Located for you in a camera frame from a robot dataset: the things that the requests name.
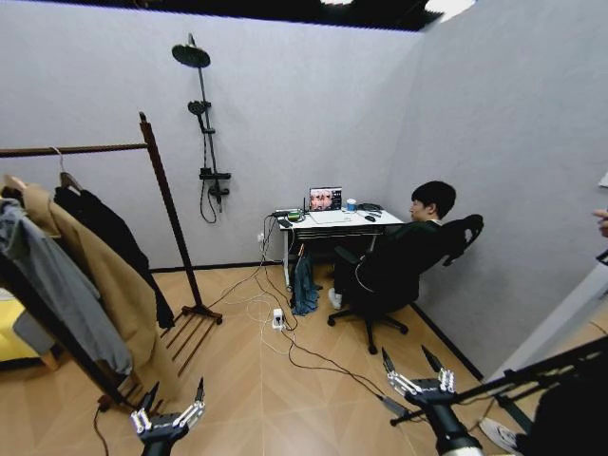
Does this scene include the black office chair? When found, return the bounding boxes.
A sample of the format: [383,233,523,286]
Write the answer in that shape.
[327,213,485,355]

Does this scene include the grey cushion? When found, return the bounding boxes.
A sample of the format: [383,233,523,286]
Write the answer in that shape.
[12,309,54,356]

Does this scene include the grey power adapter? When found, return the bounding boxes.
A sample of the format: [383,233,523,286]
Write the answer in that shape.
[378,394,410,418]

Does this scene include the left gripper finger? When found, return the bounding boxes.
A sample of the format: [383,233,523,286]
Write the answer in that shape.
[174,377,207,428]
[130,381,161,435]

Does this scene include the black hanging garment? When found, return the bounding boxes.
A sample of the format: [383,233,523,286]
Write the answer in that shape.
[53,186,176,331]

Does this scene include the green box with antenna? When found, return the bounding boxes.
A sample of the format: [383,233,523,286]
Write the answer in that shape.
[283,196,310,224]

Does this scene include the tan long coat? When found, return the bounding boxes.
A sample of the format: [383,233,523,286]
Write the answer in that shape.
[2,174,200,405]

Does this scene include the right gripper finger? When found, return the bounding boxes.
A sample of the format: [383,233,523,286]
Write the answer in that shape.
[381,347,419,398]
[421,345,458,393]

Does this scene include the blue jeans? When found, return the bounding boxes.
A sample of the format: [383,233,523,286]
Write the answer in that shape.
[290,250,321,317]

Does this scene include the black boom pole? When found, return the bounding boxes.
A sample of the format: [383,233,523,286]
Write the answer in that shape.
[389,335,608,428]

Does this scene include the white floor cable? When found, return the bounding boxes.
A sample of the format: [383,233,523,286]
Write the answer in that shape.
[225,237,298,355]

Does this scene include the yellow upholstered bench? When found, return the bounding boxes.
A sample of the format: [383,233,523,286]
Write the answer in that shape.
[0,286,64,372]

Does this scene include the wooden hanger with metal hook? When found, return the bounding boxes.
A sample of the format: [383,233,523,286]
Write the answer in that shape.
[49,145,85,196]

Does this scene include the white office desk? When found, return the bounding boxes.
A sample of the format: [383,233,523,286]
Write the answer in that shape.
[275,207,406,292]

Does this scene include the dark wooden clothes rack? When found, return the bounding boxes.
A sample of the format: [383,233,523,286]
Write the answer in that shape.
[0,111,224,414]

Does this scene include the person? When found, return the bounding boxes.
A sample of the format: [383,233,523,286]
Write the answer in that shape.
[478,374,608,456]
[327,180,458,315]

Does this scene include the thin black rack cable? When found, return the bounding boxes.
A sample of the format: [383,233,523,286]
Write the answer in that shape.
[91,402,111,456]

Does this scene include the black hand shower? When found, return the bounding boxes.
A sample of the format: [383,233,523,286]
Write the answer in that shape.
[186,99,213,135]

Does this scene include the black shower column pipe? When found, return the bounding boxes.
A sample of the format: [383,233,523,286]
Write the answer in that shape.
[197,66,233,200]

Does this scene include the open laptop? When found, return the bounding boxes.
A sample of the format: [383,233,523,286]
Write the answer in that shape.
[308,185,355,226]

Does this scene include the black shower hose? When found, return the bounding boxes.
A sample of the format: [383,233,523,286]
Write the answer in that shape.
[199,130,224,225]

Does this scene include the grey garment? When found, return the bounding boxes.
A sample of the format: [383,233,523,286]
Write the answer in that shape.
[0,197,133,376]

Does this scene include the black floor cable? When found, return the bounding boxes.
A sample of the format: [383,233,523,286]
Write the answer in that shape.
[208,216,395,400]

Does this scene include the black rain shower head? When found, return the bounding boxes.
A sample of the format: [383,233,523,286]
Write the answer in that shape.
[171,32,212,70]

